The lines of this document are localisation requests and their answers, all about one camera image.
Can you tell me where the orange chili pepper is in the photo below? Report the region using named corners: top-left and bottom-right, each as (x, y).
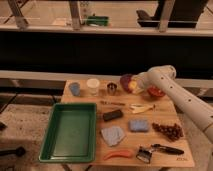
top-left (103, 150), bottom-right (133, 160)

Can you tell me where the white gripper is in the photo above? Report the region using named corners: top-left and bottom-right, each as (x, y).
top-left (133, 72), bottom-right (149, 94)

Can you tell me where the black chair in background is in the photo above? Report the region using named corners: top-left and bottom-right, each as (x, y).
top-left (136, 0), bottom-right (209, 28)

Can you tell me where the black handled peeler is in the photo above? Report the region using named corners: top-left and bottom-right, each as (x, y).
top-left (136, 144), bottom-right (184, 164)

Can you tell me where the green plastic tray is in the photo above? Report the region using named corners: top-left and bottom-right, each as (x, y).
top-left (39, 103), bottom-right (97, 163)

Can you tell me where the blue sponge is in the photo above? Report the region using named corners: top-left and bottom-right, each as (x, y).
top-left (129, 120), bottom-right (149, 132)

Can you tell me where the black rectangular block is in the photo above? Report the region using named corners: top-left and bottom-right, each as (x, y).
top-left (103, 110), bottom-right (123, 122)

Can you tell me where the red bowl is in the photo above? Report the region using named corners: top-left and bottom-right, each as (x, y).
top-left (147, 86), bottom-right (165, 98)

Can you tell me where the blue cup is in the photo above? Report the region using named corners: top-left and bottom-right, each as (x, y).
top-left (69, 82), bottom-right (80, 96)

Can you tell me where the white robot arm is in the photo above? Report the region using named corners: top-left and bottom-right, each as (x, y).
top-left (135, 65), bottom-right (213, 144)

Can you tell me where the bunch of red grapes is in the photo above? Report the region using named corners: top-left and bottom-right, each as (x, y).
top-left (152, 123), bottom-right (183, 141)

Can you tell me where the red yellow apple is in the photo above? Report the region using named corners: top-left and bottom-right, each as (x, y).
top-left (128, 81), bottom-right (137, 92)

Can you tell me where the blue folded cloth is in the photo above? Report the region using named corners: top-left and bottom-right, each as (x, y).
top-left (101, 126), bottom-right (125, 147)

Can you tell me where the small metal cup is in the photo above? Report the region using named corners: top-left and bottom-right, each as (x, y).
top-left (107, 82), bottom-right (117, 95)

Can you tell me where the purple eggplant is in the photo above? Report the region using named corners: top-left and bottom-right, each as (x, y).
top-left (120, 74), bottom-right (132, 93)

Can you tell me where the white plastic cup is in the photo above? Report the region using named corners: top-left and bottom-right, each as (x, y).
top-left (86, 78), bottom-right (100, 95)

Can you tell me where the green box in background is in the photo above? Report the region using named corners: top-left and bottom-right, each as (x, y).
top-left (86, 15), bottom-right (109, 26)

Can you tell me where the brown stick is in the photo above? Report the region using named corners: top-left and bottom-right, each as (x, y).
top-left (100, 101), bottom-right (125, 106)

